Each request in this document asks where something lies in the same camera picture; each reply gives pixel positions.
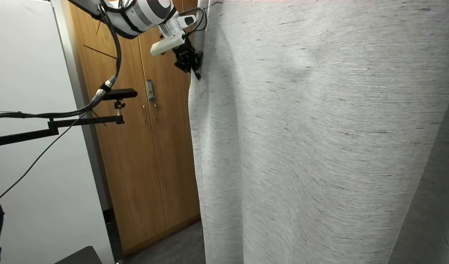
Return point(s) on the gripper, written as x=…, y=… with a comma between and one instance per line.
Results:
x=184, y=47

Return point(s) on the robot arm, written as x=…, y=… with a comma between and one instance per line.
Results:
x=143, y=14

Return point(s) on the grey fabric curtain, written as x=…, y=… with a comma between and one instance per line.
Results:
x=319, y=139

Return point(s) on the silver keypad lock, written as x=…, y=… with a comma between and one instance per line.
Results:
x=150, y=90

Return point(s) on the wooden cabinet door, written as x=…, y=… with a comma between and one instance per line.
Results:
x=125, y=165
x=173, y=154

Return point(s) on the wooden cabinet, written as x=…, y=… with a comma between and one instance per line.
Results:
x=136, y=165

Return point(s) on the white partition panel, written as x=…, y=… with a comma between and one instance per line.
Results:
x=33, y=66

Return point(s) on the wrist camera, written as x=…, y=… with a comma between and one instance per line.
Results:
x=165, y=44

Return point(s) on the camera on mount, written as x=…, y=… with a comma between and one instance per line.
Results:
x=118, y=94

